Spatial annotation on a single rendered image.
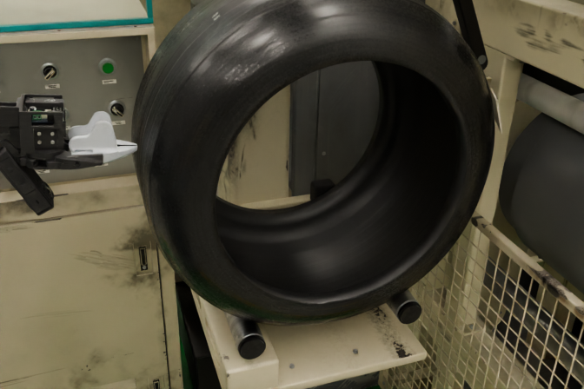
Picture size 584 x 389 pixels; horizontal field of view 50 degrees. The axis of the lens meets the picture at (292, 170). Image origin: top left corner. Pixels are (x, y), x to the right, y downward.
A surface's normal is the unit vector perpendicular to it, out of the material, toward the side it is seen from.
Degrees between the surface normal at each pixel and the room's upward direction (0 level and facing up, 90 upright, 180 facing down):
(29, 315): 90
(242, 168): 90
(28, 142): 90
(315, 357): 0
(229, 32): 37
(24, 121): 90
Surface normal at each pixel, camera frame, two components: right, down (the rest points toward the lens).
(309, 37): 0.27, 0.27
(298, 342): 0.02, -0.90
